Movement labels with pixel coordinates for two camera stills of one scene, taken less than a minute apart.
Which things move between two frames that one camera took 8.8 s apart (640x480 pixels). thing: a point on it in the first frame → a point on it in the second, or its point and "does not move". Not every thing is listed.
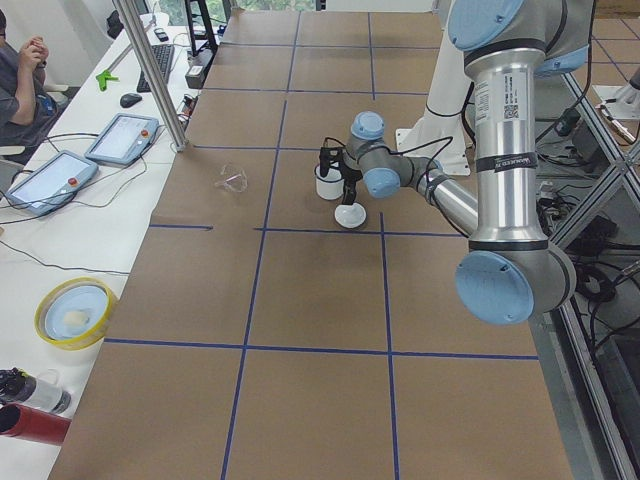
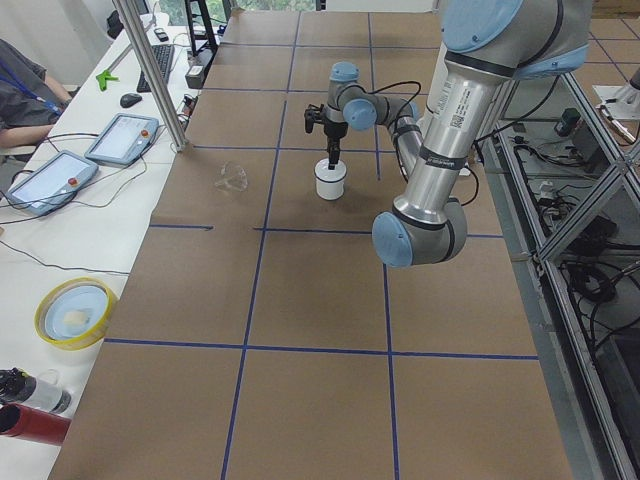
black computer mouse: (129, 100) does not move
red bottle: (19, 421) does not move
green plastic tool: (103, 77) does not move
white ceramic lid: (350, 216) → (322, 171)
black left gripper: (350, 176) → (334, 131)
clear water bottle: (44, 390) does not move
